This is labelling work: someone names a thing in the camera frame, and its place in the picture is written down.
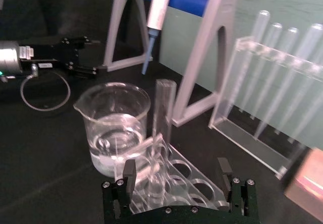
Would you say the white pipette with blue tip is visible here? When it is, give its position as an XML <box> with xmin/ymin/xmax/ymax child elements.
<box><xmin>141</xmin><ymin>0</ymin><xmax>175</xmax><ymax>75</ymax></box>

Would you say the clear glass test tube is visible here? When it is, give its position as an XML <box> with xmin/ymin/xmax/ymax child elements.
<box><xmin>150</xmin><ymin>79</ymin><xmax>177</xmax><ymax>202</ymax></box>

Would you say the clear acrylic tube rack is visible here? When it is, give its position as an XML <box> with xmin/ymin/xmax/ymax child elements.
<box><xmin>113</xmin><ymin>135</ymin><xmax>231</xmax><ymax>215</ymax></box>

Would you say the glass beaker with water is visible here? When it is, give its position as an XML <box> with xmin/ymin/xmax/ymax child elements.
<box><xmin>73</xmin><ymin>82</ymin><xmax>151</xmax><ymax>178</ymax></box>

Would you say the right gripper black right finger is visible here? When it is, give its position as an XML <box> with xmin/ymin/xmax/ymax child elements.
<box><xmin>217</xmin><ymin>157</ymin><xmax>258</xmax><ymax>217</ymax></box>

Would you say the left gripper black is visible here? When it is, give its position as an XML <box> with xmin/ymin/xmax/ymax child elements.
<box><xmin>18</xmin><ymin>35</ymin><xmax>109</xmax><ymax>80</ymax></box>

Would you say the black table cloth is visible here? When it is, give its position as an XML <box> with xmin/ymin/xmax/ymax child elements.
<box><xmin>0</xmin><ymin>38</ymin><xmax>323</xmax><ymax>224</ymax></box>

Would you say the clear acrylic pipette holder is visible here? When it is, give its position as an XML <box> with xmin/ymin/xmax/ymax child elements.
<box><xmin>208</xmin><ymin>37</ymin><xmax>323</xmax><ymax>180</ymax></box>

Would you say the grey and blue pipette stand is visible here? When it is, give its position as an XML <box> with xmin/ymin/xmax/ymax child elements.
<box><xmin>102</xmin><ymin>0</ymin><xmax>241</xmax><ymax>128</ymax></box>

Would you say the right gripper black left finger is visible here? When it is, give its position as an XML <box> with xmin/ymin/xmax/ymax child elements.
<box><xmin>101</xmin><ymin>159</ymin><xmax>137</xmax><ymax>220</ymax></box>

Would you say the brown cardboard box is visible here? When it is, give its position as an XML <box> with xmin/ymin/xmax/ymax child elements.
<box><xmin>283</xmin><ymin>147</ymin><xmax>323</xmax><ymax>222</ymax></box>

